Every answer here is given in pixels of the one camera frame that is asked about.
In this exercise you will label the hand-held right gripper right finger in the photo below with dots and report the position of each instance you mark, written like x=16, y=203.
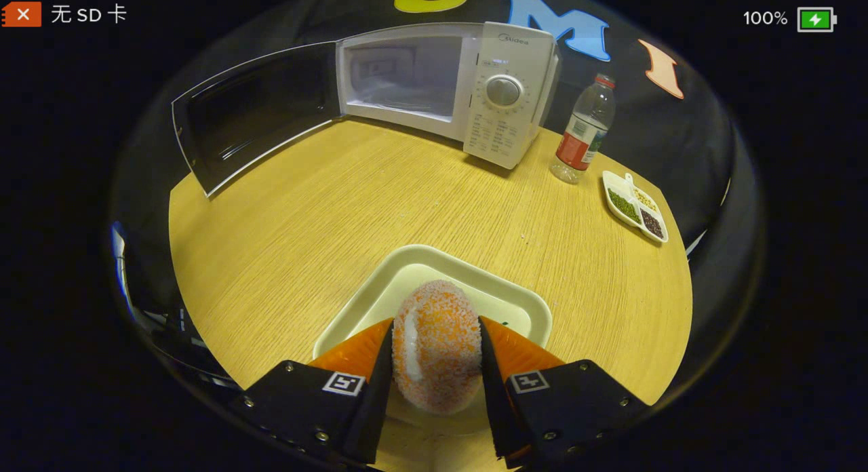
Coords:
x=498, y=404

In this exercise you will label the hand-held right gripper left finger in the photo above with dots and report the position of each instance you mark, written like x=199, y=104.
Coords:
x=373, y=404

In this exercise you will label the sugar-coated bread roll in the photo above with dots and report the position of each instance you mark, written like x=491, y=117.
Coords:
x=441, y=350

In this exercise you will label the white microwave oven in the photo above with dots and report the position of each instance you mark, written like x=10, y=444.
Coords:
x=515, y=51

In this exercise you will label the cream square tray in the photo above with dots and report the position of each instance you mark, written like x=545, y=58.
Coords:
x=434, y=265

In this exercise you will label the white divided bean dish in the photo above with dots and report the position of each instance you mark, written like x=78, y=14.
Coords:
x=624, y=204

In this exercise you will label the clear plastic water bottle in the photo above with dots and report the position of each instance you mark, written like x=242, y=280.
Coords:
x=583, y=129

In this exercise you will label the black backdrop cloth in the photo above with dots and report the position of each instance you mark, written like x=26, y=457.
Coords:
x=705, y=119

